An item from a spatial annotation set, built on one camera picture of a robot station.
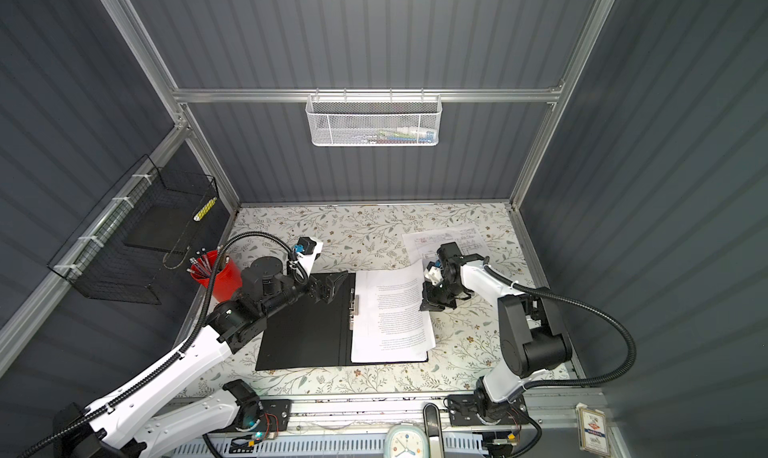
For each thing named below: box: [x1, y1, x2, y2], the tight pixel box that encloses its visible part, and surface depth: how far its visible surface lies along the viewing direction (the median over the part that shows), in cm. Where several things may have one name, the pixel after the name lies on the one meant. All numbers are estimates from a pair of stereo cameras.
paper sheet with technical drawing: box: [402, 227, 491, 260], surface depth 111 cm
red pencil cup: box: [190, 250, 243, 302], surface depth 87 cm
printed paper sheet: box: [351, 259, 436, 363], surface depth 91 cm
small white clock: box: [384, 423, 429, 458], surface depth 69 cm
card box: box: [576, 402, 609, 457], surface depth 72 cm
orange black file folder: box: [255, 272, 429, 371], surface depth 86 cm
